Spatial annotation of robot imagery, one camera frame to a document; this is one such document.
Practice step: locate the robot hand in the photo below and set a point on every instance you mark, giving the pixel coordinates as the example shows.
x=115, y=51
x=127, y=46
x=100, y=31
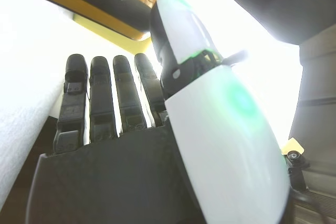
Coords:
x=223, y=142

